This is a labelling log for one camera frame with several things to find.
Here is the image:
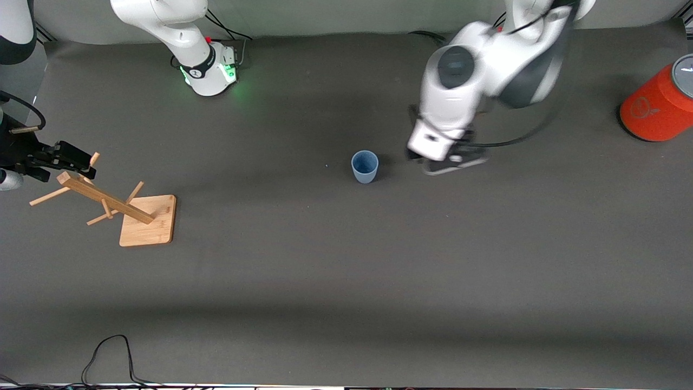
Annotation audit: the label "wooden cup rack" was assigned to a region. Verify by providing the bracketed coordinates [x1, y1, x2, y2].
[29, 152, 178, 248]

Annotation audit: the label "black arm base cables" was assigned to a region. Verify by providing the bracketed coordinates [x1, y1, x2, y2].
[205, 8, 256, 69]
[408, 10, 507, 47]

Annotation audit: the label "orange cylindrical can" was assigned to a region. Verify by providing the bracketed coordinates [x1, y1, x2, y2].
[619, 54, 693, 143]

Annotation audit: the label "black left arm base cables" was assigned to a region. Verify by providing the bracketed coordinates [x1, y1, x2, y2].
[408, 10, 507, 47]

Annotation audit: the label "black right arm base cables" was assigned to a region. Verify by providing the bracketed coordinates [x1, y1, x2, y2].
[205, 8, 256, 69]

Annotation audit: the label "dark grey table mat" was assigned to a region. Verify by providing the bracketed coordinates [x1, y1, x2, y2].
[0, 19, 693, 388]

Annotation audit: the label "black cable on table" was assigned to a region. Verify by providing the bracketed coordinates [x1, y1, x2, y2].
[81, 334, 166, 388]

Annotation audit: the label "light blue plastic cup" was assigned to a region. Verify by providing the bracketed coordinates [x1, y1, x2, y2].
[351, 149, 380, 185]

